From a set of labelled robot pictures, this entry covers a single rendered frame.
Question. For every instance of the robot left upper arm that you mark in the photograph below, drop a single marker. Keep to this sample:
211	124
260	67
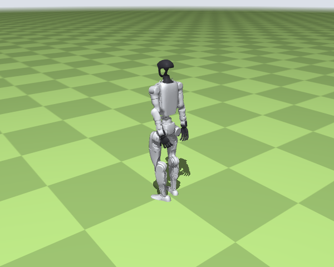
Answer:
154	94

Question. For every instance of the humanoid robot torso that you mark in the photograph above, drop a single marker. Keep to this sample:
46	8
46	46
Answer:
168	99

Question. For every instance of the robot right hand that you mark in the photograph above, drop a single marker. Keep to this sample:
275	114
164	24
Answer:
184	131

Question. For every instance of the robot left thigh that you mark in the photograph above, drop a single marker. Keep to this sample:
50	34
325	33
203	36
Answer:
155	150

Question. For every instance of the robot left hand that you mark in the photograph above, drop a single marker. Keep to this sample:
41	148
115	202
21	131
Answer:
164	140

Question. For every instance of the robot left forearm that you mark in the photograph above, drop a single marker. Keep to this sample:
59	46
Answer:
158	122

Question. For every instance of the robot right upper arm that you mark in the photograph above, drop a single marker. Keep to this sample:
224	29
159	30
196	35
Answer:
180	95

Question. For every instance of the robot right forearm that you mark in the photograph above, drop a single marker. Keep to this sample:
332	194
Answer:
182	115

